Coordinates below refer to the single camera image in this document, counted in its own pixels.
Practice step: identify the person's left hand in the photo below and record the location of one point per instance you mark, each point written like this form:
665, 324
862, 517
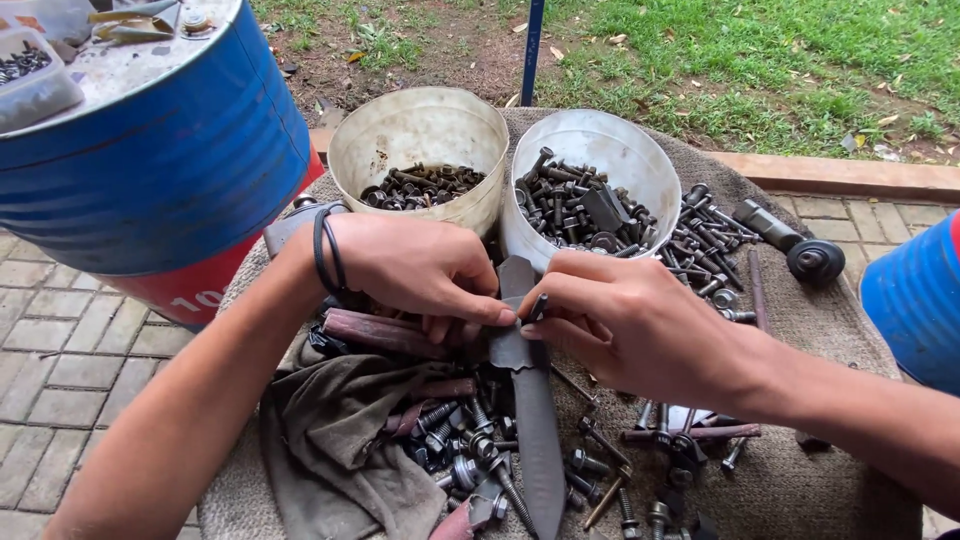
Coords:
405, 259

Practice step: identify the person's right hand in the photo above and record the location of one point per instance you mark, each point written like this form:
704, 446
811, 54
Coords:
645, 337

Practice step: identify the small dark bolt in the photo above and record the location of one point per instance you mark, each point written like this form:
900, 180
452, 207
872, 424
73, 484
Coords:
538, 307

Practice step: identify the long dark metal strip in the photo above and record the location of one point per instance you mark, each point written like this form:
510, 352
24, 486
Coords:
536, 420

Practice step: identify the heap of bolts in cream bucket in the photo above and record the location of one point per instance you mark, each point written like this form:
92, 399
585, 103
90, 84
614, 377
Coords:
420, 187

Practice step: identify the black wrist bands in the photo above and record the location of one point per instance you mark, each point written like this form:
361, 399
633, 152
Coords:
328, 251

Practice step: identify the rusty reddish metal tubes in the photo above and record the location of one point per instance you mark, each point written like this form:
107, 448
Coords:
379, 334

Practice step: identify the heap of long bolts beside bucket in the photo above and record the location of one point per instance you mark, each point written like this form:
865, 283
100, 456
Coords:
705, 240

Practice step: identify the rusty reddish rod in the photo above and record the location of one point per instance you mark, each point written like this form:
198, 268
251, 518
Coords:
720, 431

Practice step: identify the thin rusty metal rod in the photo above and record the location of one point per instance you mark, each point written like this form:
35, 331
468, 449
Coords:
759, 292

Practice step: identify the cream plastic bucket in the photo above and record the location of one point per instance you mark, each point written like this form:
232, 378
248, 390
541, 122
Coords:
420, 135

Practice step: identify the scattered bolts on carpet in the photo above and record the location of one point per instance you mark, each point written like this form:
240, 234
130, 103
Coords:
637, 472

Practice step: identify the heap of bolts in white bucket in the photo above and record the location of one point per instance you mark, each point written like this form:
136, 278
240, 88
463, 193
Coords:
577, 206

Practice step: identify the black roller with grey shaft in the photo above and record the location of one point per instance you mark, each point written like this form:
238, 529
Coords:
814, 259

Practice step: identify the grey dirty rag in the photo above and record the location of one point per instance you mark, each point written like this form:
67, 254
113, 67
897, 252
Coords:
337, 435

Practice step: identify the small dark metal piece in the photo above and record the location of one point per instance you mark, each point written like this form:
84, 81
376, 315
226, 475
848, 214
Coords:
813, 442

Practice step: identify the heap of bolts beside rag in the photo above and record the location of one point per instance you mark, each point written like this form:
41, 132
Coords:
469, 450

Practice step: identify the white plastic bucket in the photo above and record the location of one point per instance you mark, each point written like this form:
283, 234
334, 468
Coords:
592, 142

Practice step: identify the brown carpet mat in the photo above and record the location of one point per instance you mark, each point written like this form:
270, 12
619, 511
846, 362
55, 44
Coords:
795, 487

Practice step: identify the blue metal pole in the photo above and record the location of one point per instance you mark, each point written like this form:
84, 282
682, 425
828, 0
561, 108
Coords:
532, 49

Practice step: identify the blue and red steel drum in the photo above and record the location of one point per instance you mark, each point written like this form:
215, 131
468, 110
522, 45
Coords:
150, 165

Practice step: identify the plain blue drum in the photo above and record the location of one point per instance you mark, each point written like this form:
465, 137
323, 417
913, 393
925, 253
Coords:
919, 300

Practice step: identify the bent metal scraps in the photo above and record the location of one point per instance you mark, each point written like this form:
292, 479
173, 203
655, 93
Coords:
139, 21

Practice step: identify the clear plastic box of screws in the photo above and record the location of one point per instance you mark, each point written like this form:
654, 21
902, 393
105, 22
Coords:
34, 82

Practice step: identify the grey metal bracket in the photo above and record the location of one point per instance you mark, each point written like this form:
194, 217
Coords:
289, 225

